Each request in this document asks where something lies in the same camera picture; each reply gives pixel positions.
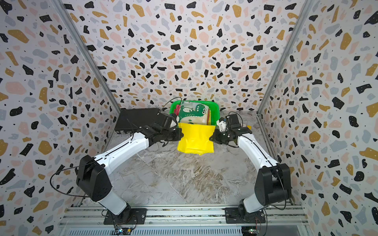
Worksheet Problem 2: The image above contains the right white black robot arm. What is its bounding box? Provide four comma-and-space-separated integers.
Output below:
210, 114, 291, 222

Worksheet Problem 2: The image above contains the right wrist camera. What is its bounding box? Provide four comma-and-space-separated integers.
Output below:
217, 118, 227, 132

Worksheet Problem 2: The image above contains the black hard case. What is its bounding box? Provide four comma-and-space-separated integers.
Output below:
115, 108, 165, 134

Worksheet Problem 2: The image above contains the aluminium mounting rail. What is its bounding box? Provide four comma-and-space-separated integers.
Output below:
58, 205, 312, 236

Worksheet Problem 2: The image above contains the pink raincoat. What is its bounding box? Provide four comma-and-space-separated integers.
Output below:
174, 106, 180, 116

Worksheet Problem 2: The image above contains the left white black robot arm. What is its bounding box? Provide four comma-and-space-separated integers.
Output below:
75, 112, 184, 217

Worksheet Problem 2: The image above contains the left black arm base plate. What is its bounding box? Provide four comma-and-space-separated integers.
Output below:
103, 208, 147, 225

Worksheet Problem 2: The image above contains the plain yellow raincoat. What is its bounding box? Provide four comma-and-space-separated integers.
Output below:
177, 123, 216, 155

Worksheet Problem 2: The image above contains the green plastic basket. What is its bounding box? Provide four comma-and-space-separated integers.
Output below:
169, 100, 220, 125

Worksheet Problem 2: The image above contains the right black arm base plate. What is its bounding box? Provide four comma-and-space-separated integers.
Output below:
224, 207, 266, 224

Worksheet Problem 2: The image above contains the white green dinosaur raincoat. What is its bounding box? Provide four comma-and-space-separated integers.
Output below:
178, 101, 211, 125

